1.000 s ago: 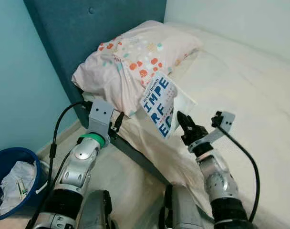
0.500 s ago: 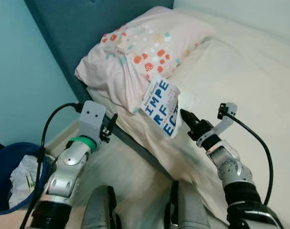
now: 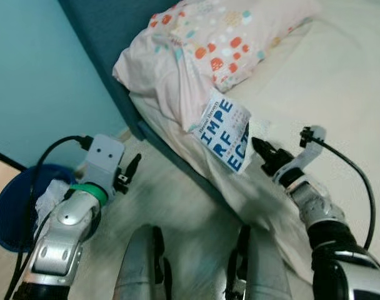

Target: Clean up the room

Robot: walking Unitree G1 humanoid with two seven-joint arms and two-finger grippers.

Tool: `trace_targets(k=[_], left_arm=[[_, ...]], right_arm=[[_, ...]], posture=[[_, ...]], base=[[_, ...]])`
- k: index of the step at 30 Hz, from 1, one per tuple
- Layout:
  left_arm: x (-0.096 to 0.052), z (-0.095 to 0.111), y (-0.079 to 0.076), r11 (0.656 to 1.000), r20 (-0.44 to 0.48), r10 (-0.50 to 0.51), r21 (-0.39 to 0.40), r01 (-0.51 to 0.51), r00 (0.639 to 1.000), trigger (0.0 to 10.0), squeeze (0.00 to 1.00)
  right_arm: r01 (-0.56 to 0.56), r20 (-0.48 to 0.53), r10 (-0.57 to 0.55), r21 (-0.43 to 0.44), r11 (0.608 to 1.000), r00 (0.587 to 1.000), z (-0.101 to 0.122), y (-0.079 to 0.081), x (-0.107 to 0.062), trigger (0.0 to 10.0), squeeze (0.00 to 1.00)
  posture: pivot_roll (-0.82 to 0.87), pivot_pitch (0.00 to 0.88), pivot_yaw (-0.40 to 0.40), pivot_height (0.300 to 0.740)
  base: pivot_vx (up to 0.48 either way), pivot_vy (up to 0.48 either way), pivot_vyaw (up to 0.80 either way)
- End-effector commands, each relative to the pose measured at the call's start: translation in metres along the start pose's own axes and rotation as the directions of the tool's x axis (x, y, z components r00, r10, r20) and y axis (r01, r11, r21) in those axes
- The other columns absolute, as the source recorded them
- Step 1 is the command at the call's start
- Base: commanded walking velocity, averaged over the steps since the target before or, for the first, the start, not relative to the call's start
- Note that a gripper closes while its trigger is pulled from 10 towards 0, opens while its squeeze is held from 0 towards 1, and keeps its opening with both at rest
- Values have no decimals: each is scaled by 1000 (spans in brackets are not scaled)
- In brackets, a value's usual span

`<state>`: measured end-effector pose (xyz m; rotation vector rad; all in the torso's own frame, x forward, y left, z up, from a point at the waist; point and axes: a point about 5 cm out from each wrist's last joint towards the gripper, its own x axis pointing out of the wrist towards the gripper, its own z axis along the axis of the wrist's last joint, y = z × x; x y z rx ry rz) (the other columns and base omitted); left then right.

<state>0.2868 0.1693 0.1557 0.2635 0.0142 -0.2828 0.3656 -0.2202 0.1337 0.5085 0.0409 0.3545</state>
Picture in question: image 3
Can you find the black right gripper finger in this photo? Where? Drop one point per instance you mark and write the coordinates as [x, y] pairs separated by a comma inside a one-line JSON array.
[[263, 148]]

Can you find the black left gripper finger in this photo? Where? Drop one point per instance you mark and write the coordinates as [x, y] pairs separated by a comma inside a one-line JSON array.
[[132, 169]]

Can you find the white book with blue letters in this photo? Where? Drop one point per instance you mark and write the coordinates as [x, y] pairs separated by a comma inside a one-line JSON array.
[[221, 134]]

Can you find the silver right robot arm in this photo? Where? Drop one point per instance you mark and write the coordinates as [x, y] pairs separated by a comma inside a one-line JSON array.
[[321, 212]]

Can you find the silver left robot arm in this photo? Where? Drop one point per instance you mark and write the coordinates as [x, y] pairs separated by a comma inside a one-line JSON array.
[[62, 237]]

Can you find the white crumpled tissue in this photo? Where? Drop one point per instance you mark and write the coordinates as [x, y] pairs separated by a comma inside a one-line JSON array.
[[49, 197]]

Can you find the cream sheeted mattress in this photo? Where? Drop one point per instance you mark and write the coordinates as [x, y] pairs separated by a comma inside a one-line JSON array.
[[327, 94]]

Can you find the grey robot left leg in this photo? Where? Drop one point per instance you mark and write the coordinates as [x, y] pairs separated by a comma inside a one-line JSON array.
[[137, 269]]

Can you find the grey robot leg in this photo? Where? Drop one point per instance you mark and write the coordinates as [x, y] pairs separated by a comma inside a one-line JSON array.
[[265, 269], [137, 269]]

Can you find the grey robot right leg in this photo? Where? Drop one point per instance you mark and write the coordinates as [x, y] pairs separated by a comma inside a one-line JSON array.
[[265, 269]]

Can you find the blue round bin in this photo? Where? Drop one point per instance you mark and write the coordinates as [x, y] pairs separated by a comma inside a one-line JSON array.
[[9, 212]]

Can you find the pink dotted pillow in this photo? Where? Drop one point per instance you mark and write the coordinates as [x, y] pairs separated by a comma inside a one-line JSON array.
[[196, 50]]

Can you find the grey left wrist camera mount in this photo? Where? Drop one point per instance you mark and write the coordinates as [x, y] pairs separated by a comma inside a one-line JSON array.
[[102, 159]]

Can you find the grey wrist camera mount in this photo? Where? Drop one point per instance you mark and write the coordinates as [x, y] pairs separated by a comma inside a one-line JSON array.
[[102, 159], [312, 150]]

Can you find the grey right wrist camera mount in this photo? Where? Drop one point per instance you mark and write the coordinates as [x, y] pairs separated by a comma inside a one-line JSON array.
[[312, 150]]

